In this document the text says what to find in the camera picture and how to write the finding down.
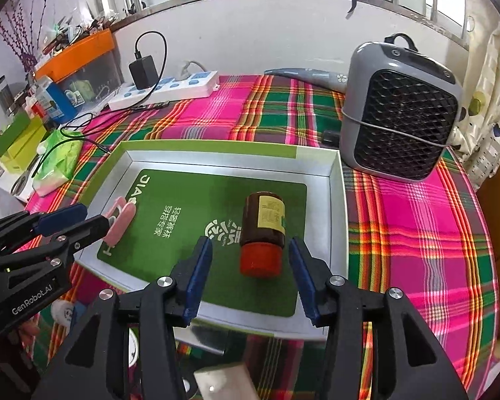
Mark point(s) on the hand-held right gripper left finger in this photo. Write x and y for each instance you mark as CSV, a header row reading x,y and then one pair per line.
x,y
200,275

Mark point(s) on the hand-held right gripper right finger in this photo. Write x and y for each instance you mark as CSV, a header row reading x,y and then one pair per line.
x,y
304,275

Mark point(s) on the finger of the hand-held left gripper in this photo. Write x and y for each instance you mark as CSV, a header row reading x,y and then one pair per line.
x,y
62,218
89,231

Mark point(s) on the pink looped earphone holder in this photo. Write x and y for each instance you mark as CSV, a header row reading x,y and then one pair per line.
x,y
123,218

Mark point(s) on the brown bottle with red cap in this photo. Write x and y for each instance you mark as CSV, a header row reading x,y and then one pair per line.
x,y
262,225

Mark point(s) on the green and white cardboard box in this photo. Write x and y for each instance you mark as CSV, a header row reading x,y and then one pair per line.
x,y
171,200

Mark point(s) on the white charger plug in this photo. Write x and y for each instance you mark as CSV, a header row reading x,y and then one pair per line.
x,y
225,383

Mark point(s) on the person's left hand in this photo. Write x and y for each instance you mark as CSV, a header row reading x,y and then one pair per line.
x,y
12,333

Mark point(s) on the scissors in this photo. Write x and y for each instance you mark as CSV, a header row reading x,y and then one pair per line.
x,y
21,184

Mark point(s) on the green tissue pack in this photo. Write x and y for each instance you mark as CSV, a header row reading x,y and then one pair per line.
x,y
58,158

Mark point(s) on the white side cabinet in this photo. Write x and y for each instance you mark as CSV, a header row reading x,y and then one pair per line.
x,y
6,189

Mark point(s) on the lime green cardboard box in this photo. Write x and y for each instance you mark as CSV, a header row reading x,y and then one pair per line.
x,y
25,150

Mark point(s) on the dark green cardboard box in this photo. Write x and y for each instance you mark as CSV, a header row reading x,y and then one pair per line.
x,y
10,133

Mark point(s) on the plaid tablecloth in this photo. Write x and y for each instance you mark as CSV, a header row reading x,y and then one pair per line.
x,y
400,237

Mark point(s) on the blue carton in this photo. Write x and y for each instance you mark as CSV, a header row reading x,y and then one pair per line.
x,y
56,104

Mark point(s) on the glass jar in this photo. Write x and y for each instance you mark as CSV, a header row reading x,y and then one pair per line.
x,y
4,96

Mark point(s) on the purple flower branches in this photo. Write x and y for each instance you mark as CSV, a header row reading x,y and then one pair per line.
x,y
27,59

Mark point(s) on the clear storage box orange lid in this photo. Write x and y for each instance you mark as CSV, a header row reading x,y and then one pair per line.
x,y
79,52

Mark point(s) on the white power strip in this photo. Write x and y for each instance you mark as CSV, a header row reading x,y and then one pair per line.
x,y
191,81

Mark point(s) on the pile of assorted clutter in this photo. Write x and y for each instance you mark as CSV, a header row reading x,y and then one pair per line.
x,y
75,29

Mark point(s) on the grey blue handheld device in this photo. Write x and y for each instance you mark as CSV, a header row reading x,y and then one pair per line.
x,y
312,77

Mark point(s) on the grey space heater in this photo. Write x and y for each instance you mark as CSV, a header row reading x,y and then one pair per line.
x,y
366,71

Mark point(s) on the dotted cream curtain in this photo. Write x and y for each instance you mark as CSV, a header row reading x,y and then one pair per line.
x,y
491,91

